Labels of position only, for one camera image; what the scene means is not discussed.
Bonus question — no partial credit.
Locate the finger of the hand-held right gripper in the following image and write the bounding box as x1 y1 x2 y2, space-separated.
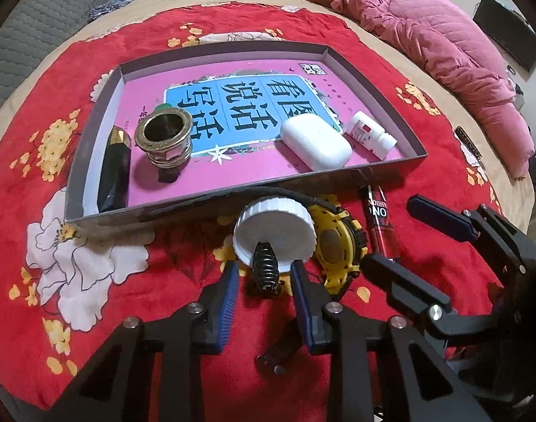
360 252 497 339
406 196 536 275

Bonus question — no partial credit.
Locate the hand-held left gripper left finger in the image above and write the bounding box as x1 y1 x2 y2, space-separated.
44 260 240 422

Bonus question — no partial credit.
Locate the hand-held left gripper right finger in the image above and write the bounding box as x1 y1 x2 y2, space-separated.
290 260 493 422

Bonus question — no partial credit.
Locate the black hair claw clip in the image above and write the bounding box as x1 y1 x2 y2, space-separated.
251 241 281 295

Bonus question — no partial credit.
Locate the black and red tube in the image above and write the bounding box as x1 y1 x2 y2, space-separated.
359 185 401 260

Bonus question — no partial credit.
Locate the yellow watch with black strap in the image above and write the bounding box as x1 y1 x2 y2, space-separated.
239 187 369 375

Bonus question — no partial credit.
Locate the white ribbed plastic lid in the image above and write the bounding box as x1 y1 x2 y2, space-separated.
233 196 316 273

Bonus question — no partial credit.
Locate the grey cardboard box tray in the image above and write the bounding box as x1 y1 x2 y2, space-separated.
65 40 428 229

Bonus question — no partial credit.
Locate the small white bottle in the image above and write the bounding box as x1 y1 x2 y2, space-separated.
345 111 398 159

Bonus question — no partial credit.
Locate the white earbuds case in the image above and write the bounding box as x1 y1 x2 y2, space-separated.
280 113 353 171

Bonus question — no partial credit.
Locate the black case with gold band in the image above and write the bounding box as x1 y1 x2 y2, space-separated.
96 125 132 212

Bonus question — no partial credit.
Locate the brass spring fitting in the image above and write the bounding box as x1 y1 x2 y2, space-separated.
134 104 193 183

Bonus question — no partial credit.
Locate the red floral blanket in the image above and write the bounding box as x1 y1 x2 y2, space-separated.
0 2 515 409

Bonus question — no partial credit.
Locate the black blanket label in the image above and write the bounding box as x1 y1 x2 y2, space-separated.
455 126 483 159

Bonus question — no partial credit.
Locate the beige bed sheet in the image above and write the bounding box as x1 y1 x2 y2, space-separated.
0 0 536 238

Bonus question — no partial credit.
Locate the pink and blue book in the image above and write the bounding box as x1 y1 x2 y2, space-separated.
119 59 407 209

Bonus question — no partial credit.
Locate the pink quilted duvet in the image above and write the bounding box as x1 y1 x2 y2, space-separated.
302 0 536 179

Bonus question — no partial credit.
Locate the blue patterned cloth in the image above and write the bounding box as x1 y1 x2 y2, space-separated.
88 0 132 20

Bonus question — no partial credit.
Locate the grey quilted headboard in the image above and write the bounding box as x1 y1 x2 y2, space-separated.
0 0 119 124

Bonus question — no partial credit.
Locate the black wall television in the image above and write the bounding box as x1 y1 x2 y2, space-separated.
472 0 536 73

